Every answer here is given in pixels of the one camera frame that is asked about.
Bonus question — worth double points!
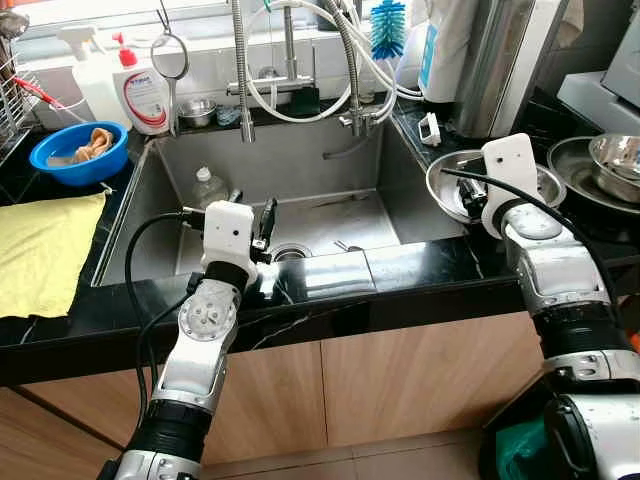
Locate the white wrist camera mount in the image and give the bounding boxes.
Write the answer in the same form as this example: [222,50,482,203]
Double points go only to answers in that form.
[199,199,260,270]
[479,132,540,240]

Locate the green plastic bag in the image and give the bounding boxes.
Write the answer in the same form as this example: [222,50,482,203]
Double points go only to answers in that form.
[494,417,550,480]

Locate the white water hoses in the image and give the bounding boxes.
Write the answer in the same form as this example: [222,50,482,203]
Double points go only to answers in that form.
[244,0,428,127]

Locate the white container blue label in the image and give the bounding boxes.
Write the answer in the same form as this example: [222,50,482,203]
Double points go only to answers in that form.
[409,0,482,107]

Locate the small white plastic clip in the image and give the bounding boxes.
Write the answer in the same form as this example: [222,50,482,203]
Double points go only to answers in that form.
[417,111,442,149]

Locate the clear plastic bottle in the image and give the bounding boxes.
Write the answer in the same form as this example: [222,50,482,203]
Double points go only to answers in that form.
[189,166,232,212]

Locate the blue bottle brush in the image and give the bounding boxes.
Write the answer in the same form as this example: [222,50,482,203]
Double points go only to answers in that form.
[367,0,410,62]

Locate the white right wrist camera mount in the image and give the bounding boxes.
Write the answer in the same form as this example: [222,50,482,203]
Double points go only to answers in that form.
[479,132,540,240]

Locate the chrome straight tap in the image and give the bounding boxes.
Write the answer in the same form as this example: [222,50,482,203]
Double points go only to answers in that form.
[282,0,317,97]

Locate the dark green sponge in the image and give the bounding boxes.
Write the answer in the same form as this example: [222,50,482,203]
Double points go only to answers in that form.
[289,87,324,120]

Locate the yellow cloth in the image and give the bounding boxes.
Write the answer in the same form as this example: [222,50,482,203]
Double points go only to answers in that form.
[0,191,109,320]

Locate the wooden kitchen cabinet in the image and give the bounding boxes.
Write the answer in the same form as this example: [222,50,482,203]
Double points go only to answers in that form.
[0,308,548,473]

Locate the beige hanging cloth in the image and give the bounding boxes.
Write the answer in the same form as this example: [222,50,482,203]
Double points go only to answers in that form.
[554,0,587,52]

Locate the white spray bottle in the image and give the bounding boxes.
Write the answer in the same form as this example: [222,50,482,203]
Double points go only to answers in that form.
[57,24,132,127]

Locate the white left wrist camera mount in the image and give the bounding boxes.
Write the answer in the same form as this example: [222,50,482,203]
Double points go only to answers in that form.
[199,199,260,270]

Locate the round metal mesh strainer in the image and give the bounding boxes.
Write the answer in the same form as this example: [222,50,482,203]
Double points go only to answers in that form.
[149,4,192,137]

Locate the white soap bottle red pump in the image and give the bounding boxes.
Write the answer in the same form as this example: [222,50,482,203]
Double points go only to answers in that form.
[109,31,174,137]

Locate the red handled utensil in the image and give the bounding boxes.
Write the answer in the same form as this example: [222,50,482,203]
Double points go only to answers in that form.
[11,74,62,107]

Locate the deep steel mixing bowl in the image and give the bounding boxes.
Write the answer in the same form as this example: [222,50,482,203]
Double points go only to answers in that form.
[587,132,640,202]

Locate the small steel bowl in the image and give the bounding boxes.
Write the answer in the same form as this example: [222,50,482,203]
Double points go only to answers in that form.
[177,97,220,129]

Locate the wire dish rack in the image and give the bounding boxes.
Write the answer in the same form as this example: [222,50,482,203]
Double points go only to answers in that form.
[0,44,42,152]

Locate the wide shallow steel bowl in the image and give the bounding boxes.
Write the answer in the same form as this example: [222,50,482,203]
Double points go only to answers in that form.
[424,149,567,227]

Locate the chrome spring hose faucet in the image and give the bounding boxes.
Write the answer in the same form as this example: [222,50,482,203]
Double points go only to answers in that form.
[324,0,374,140]

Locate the stainless steel sink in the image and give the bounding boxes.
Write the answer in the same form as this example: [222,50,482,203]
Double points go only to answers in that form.
[94,124,472,288]

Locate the white washing machine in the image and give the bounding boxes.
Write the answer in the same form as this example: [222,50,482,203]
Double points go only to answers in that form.
[557,0,640,137]

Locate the blue plastic bowl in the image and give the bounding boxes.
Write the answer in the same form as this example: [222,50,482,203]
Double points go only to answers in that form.
[27,119,132,189]

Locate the tall stainless steel canister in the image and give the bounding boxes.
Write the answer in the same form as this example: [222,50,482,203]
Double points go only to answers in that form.
[449,0,572,140]

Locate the chrome ribbed faucet pipe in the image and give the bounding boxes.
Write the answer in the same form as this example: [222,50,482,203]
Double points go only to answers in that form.
[229,0,259,142]

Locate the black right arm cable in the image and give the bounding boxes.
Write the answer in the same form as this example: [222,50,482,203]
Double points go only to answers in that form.
[439,166,623,333]

